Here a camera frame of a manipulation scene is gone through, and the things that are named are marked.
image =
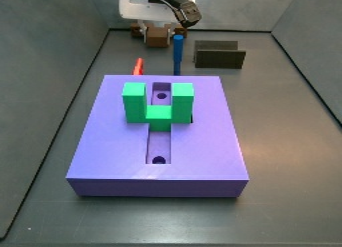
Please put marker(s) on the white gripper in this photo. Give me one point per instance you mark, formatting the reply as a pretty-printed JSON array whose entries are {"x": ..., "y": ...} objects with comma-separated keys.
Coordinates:
[{"x": 148, "y": 11}]

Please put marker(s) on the brown T-shaped block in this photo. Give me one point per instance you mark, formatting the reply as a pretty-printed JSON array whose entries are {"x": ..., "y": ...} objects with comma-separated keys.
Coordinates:
[{"x": 157, "y": 36}]

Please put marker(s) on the blue upright cylinder peg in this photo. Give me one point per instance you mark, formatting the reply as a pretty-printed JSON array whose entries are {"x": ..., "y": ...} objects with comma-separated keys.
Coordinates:
[{"x": 177, "y": 53}]

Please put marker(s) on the red cylinder peg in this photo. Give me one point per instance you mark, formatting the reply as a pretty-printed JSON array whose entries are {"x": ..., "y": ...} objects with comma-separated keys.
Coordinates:
[{"x": 137, "y": 67}]

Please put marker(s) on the green U-shaped block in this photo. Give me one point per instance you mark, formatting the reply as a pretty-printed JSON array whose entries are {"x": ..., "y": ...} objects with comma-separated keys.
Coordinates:
[{"x": 159, "y": 115}]

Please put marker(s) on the purple base block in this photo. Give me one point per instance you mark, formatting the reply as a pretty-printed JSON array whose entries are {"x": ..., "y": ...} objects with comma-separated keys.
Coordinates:
[{"x": 121, "y": 160}]

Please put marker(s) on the black angle bracket fixture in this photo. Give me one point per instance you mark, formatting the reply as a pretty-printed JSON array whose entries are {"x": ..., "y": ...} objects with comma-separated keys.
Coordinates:
[{"x": 217, "y": 54}]

